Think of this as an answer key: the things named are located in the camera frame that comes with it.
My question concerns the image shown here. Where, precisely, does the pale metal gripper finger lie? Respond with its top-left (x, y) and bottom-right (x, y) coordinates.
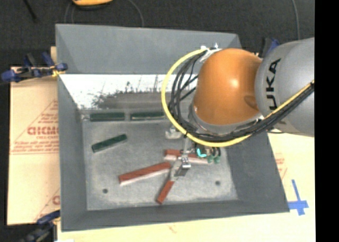
top-left (168, 157), bottom-right (190, 182)
top-left (175, 164), bottom-right (192, 178)

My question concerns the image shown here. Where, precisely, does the red-brown flat block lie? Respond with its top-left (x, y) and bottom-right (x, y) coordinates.
top-left (163, 148), bottom-right (210, 165)
top-left (155, 174), bottom-right (176, 205)
top-left (118, 162), bottom-right (173, 187)

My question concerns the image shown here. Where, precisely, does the dark green flat block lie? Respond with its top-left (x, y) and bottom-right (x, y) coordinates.
top-left (130, 111), bottom-right (166, 121)
top-left (90, 112), bottom-right (126, 122)
top-left (91, 133), bottom-right (128, 154)

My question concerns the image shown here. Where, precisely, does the grey metal bin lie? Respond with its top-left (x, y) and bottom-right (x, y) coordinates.
top-left (55, 23), bottom-right (290, 231)

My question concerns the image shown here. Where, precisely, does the brown cardboard board, red print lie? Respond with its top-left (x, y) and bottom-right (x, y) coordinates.
top-left (6, 66), bottom-right (62, 226)

